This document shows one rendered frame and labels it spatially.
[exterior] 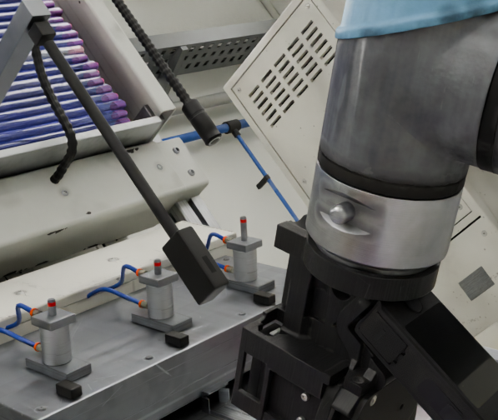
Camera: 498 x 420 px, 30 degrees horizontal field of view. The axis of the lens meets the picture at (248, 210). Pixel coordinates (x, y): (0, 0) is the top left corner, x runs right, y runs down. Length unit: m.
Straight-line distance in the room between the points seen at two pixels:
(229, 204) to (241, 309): 2.51
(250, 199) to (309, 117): 1.56
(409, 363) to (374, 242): 0.07
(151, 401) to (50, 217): 0.26
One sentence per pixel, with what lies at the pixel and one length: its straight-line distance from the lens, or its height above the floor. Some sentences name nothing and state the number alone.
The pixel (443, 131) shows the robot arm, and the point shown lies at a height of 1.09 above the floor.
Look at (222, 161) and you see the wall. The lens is 3.45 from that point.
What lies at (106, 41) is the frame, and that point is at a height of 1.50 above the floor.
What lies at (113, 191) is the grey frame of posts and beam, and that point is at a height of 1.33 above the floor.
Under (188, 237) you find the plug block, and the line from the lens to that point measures 0.58.
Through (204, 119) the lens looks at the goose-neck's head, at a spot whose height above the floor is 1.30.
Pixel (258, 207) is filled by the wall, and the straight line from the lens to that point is 3.40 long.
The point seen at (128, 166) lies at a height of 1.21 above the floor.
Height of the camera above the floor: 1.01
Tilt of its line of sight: 14 degrees up
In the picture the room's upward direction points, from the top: 35 degrees counter-clockwise
